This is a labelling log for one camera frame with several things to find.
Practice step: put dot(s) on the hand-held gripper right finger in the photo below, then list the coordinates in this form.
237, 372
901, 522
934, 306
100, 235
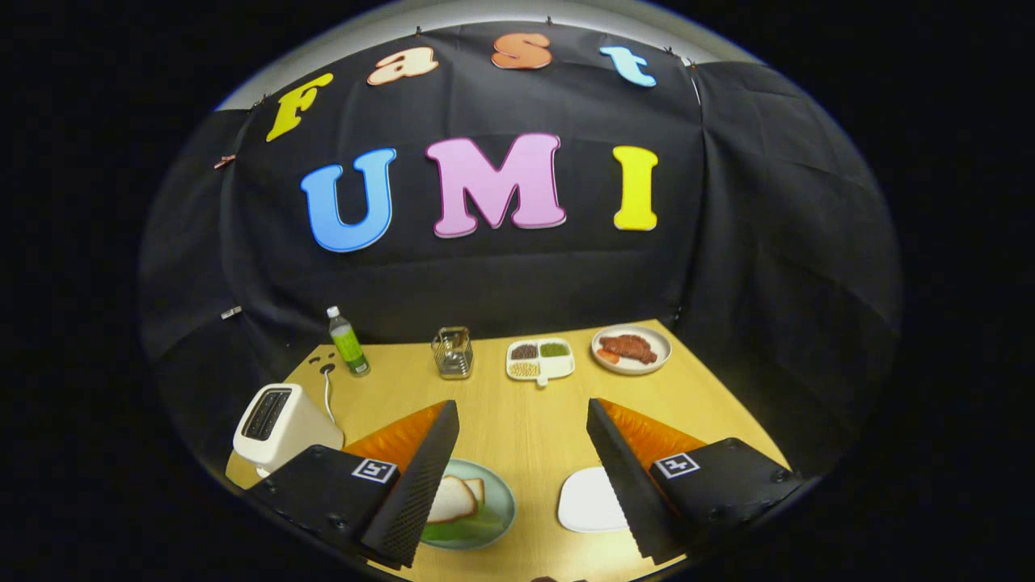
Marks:
631, 493

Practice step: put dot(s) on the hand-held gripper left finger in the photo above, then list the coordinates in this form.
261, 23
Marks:
416, 493

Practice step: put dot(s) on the round-topped bread slice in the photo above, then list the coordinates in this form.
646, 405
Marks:
453, 501

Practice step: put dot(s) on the green lettuce leaf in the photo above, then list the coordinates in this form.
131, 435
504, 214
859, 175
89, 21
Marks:
477, 525

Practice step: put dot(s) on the white square plate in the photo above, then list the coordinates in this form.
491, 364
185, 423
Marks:
586, 501

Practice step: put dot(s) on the light green round plate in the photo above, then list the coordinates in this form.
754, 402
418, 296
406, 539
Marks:
497, 485

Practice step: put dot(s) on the white round plate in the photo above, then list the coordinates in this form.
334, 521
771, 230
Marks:
639, 369

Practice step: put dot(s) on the white toaster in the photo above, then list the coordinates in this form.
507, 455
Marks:
299, 428

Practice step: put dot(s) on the orange tomato slice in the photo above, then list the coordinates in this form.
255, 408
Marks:
608, 356

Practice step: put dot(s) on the white divided dish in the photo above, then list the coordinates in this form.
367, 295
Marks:
558, 368

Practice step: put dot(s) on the brown meat steak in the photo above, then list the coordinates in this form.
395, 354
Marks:
629, 347

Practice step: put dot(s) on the green label plastic bottle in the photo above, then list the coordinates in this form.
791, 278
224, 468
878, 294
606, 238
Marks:
349, 347

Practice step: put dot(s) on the pile of green beans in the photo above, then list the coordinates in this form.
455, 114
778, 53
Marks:
554, 349

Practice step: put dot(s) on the pile of yellow beans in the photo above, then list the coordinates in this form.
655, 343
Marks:
524, 369

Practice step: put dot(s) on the pile of dark beans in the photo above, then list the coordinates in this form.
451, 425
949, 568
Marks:
524, 352

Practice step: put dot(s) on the black backdrop cloth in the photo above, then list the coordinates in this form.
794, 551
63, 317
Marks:
525, 283

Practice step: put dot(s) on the orange cloth clip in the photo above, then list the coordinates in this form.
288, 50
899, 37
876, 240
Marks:
224, 162

